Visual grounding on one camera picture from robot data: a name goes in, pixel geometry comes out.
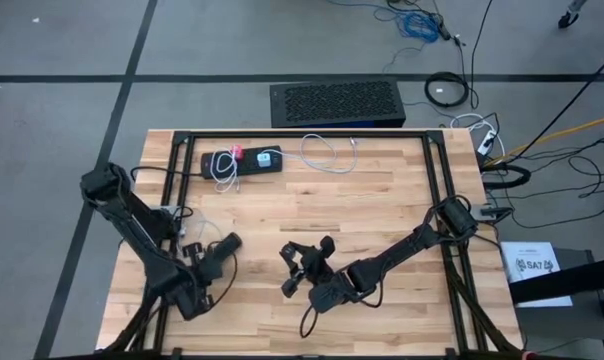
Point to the white printed paper sheet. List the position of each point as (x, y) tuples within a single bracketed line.
[(532, 285)]

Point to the black angled beam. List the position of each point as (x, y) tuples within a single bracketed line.
[(572, 280)]

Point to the white power strip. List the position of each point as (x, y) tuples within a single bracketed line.
[(487, 142)]

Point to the black wide power strip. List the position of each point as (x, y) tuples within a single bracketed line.
[(247, 165)]

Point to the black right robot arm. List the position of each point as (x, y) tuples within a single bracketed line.
[(407, 245)]

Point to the black perforated computer case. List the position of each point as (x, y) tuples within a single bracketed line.
[(337, 102)]

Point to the light blue USB charger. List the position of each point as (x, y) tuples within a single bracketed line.
[(264, 160)]

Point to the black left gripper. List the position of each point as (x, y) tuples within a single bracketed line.
[(209, 265)]

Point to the black caster wheel leg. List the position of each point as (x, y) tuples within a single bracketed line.
[(567, 20)]

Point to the black metal table frame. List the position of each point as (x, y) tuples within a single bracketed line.
[(307, 134)]

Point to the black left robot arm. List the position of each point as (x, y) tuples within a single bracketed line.
[(137, 235)]

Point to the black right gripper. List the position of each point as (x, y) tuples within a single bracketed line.
[(314, 267)]

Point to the pink USB charger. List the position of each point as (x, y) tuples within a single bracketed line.
[(237, 151)]

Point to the gray metal cart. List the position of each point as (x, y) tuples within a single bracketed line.
[(582, 330)]

